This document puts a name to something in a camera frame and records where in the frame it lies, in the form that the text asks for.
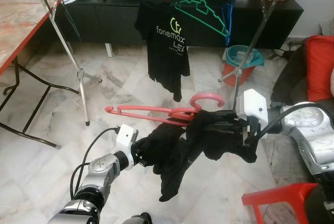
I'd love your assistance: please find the black T-shirt number print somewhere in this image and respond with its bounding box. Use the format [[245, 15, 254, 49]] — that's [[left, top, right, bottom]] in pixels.
[[138, 109, 260, 203]]

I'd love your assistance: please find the green plastic hanger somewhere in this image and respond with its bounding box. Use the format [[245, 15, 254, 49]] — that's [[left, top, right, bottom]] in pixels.
[[175, 0, 230, 38]]

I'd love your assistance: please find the red plastic stool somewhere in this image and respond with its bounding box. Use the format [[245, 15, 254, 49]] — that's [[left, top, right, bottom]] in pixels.
[[241, 183, 320, 224]]

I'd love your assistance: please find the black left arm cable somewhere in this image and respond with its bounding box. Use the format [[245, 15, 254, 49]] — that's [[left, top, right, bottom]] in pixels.
[[70, 126, 121, 198]]

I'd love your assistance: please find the black fonemax T-shirt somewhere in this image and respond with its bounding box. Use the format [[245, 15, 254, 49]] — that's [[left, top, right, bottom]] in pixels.
[[134, 0, 192, 102]]

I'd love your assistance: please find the dark grey sofa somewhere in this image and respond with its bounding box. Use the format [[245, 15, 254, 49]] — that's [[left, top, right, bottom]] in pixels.
[[271, 33, 334, 183]]

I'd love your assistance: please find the black TV console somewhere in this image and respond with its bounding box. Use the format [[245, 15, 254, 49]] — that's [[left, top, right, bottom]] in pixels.
[[52, 0, 304, 47]]

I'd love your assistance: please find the red cushion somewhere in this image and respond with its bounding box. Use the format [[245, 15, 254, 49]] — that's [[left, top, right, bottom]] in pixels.
[[304, 34, 334, 102]]

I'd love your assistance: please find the blue plastic hanger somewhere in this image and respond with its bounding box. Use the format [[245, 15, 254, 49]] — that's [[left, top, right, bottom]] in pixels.
[[221, 0, 240, 46]]

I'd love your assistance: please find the teal bin liner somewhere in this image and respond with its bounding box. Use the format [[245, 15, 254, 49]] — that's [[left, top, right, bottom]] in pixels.
[[225, 44, 265, 70]]

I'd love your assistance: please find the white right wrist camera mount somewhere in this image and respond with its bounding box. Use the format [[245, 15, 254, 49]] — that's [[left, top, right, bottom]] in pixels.
[[235, 89, 270, 138]]

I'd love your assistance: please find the white lace table cloth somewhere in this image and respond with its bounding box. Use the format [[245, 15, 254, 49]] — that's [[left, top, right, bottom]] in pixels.
[[318, 18, 334, 39]]

